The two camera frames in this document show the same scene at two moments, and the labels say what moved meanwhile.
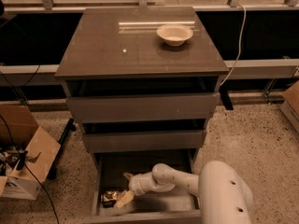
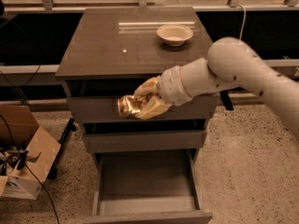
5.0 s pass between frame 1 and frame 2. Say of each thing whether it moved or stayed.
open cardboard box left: stayed
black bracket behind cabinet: stayed
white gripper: moved
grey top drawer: stayed
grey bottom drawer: stayed
